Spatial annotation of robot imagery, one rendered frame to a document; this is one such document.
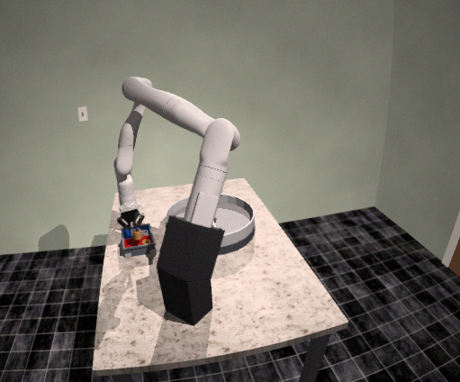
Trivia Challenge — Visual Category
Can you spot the grey round turntable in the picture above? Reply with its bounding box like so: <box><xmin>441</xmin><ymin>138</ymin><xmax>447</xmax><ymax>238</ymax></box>
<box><xmin>165</xmin><ymin>194</ymin><xmax>255</xmax><ymax>255</ymax></box>

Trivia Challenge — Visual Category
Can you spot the grey divided bin with blue and red compartments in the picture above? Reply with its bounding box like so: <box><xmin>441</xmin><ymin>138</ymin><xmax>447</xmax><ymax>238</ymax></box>
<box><xmin>121</xmin><ymin>223</ymin><xmax>157</xmax><ymax>258</ymax></box>

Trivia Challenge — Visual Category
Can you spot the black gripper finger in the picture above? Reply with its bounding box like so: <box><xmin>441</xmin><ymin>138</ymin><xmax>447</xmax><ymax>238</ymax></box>
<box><xmin>132</xmin><ymin>213</ymin><xmax>145</xmax><ymax>232</ymax></box>
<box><xmin>117</xmin><ymin>216</ymin><xmax>133</xmax><ymax>236</ymax></box>

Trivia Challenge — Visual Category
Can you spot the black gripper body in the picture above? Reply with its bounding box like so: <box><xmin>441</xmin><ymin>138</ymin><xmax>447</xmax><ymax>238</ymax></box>
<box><xmin>121</xmin><ymin>209</ymin><xmax>140</xmax><ymax>222</ymax></box>

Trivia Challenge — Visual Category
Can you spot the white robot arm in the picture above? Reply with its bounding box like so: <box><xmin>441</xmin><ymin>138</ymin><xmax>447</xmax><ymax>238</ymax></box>
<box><xmin>113</xmin><ymin>77</ymin><xmax>240</xmax><ymax>228</ymax></box>

